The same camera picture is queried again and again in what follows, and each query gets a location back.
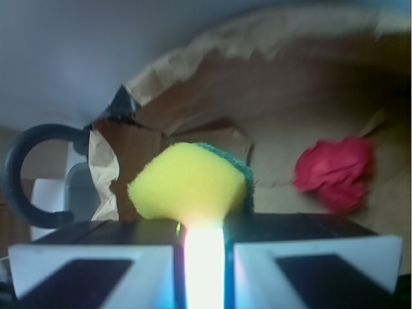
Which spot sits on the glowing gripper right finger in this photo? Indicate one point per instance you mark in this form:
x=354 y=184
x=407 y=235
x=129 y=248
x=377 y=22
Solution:
x=308 y=261

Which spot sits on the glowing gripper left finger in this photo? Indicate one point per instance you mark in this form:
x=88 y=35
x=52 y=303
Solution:
x=112 y=264

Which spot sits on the yellow and green sponge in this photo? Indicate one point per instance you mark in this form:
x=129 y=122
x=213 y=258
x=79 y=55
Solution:
x=195 y=184

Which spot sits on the crumpled red paper ball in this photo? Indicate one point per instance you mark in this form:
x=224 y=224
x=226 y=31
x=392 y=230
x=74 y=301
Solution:
x=336 y=173

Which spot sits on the brown paper bag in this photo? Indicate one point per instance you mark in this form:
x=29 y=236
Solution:
x=263 y=86

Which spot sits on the black ring-shaped handle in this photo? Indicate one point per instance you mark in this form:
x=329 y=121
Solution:
x=11 y=185

